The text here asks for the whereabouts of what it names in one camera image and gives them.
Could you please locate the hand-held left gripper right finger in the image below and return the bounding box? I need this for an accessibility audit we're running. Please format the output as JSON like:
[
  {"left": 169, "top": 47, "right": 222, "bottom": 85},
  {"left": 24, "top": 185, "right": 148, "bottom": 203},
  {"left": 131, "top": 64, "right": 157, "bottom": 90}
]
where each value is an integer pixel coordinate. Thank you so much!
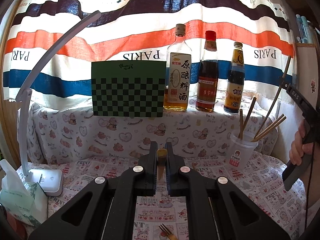
[{"left": 165, "top": 142, "right": 292, "bottom": 240}]

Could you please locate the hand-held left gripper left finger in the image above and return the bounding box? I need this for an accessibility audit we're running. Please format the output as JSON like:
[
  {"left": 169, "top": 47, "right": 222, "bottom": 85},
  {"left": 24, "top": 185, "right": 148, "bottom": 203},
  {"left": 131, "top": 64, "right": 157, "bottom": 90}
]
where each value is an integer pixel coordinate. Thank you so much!
[{"left": 29, "top": 141, "right": 158, "bottom": 240}]

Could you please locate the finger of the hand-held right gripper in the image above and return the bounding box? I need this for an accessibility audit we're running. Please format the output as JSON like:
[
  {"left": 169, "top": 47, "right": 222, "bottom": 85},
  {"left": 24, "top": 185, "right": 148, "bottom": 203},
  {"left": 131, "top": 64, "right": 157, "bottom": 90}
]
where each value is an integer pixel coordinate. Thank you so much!
[{"left": 278, "top": 76, "right": 290, "bottom": 89}]

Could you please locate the thick wooden utensil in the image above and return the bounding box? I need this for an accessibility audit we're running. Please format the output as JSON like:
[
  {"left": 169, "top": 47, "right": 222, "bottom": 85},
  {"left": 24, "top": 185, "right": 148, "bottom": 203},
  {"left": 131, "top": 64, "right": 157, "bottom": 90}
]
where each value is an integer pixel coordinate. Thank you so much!
[{"left": 156, "top": 149, "right": 168, "bottom": 182}]

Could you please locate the slender bamboo chopstick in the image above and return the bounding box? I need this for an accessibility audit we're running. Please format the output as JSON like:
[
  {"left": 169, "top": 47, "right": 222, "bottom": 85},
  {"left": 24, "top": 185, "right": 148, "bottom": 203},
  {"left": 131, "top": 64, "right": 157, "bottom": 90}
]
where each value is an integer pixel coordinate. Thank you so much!
[{"left": 263, "top": 55, "right": 292, "bottom": 130}]

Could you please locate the bundle of wooden chopsticks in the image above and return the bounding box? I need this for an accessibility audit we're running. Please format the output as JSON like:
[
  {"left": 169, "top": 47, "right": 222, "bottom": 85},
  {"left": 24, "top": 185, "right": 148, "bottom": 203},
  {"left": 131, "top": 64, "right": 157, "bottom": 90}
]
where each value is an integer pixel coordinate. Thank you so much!
[{"left": 239, "top": 96, "right": 287, "bottom": 143}]

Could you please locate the translucent plastic cup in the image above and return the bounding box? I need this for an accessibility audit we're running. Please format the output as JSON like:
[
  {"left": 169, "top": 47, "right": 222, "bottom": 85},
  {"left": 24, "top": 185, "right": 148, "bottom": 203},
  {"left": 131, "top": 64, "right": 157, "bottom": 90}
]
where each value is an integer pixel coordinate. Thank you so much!
[{"left": 229, "top": 129, "right": 259, "bottom": 171}]

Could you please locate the person's right forearm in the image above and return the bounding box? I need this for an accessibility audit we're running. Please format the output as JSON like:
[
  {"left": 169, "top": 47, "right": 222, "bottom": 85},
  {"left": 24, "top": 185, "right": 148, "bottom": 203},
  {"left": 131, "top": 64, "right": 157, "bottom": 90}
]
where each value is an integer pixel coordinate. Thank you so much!
[{"left": 303, "top": 177, "right": 320, "bottom": 210}]

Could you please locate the person's right hand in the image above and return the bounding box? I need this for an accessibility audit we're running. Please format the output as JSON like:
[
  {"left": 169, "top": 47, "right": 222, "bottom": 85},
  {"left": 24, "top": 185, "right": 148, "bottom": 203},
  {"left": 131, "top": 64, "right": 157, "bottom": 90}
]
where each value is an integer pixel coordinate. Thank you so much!
[{"left": 289, "top": 124, "right": 315, "bottom": 167}]

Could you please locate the white cabinet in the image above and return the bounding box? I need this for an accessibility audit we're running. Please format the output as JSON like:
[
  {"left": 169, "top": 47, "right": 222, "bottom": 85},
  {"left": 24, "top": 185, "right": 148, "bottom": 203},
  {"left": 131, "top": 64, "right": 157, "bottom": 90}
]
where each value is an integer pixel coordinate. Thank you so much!
[{"left": 292, "top": 40, "right": 320, "bottom": 130}]

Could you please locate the bear print cloth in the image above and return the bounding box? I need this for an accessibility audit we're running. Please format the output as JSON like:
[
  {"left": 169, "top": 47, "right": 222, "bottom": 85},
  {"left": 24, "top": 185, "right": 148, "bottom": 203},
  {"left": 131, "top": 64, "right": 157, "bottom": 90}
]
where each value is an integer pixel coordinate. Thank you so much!
[{"left": 25, "top": 90, "right": 279, "bottom": 164}]

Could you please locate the dark oyster sauce bottle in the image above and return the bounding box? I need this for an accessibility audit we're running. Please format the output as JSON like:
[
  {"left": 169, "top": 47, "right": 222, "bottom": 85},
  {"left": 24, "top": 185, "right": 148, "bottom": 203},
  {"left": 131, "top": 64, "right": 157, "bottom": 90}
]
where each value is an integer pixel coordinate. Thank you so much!
[{"left": 223, "top": 42, "right": 244, "bottom": 115}]

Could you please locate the light blue pen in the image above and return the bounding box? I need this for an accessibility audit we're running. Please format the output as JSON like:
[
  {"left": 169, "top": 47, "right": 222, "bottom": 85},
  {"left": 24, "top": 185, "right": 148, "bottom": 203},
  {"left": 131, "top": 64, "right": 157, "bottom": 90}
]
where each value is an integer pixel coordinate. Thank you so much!
[
  {"left": 296, "top": 14, "right": 303, "bottom": 43},
  {"left": 301, "top": 16, "right": 313, "bottom": 44}
]

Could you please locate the wooden fork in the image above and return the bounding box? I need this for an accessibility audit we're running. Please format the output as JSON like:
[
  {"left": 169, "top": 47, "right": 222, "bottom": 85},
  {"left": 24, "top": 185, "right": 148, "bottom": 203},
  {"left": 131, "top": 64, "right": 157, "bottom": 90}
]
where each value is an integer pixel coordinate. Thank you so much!
[{"left": 158, "top": 224, "right": 178, "bottom": 240}]

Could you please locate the green checkered box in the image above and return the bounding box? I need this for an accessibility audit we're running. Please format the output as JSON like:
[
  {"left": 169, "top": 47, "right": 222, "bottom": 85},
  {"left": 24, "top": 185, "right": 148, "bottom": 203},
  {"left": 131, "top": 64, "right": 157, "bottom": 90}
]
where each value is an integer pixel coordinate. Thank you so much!
[{"left": 91, "top": 60, "right": 167, "bottom": 118}]

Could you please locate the red cap sesame oil bottle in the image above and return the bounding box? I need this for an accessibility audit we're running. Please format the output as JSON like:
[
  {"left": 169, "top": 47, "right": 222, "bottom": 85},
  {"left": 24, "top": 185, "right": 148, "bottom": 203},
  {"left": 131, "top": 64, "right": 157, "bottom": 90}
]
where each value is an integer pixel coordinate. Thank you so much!
[{"left": 196, "top": 30, "right": 219, "bottom": 113}]

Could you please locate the cooking wine bottle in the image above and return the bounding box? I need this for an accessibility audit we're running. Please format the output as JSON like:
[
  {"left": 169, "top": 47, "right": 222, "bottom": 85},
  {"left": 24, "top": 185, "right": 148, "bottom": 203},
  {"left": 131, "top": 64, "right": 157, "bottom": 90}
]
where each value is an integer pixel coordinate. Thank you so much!
[{"left": 164, "top": 24, "right": 192, "bottom": 112}]

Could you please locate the pink patterned tablecloth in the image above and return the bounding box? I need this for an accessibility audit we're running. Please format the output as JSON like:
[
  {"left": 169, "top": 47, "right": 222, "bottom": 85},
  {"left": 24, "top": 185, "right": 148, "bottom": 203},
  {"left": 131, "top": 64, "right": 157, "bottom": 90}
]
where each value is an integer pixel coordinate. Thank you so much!
[{"left": 16, "top": 152, "right": 308, "bottom": 240}]

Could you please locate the white desk lamp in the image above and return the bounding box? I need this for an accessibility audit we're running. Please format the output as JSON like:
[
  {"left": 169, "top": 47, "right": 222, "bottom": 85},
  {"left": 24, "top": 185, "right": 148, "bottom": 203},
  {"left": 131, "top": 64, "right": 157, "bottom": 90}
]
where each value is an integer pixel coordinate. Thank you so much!
[{"left": 16, "top": 10, "right": 102, "bottom": 197}]

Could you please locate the green white tissue pack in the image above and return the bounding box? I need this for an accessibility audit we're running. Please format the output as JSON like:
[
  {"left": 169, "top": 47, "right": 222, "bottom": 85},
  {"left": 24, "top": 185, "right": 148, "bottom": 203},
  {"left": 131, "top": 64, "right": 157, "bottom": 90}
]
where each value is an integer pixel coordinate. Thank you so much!
[{"left": 0, "top": 159, "right": 48, "bottom": 228}]

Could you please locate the striped curtain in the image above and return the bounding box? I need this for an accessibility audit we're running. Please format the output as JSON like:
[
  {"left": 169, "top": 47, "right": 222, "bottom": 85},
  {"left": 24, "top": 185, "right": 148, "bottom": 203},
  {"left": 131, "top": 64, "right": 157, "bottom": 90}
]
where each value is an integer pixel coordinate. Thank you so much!
[{"left": 2, "top": 0, "right": 298, "bottom": 105}]

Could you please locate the black cable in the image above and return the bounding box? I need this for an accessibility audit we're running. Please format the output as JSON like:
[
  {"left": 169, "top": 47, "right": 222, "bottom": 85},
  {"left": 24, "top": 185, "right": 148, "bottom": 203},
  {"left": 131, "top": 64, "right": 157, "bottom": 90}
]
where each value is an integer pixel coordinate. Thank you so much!
[{"left": 305, "top": 142, "right": 316, "bottom": 233}]

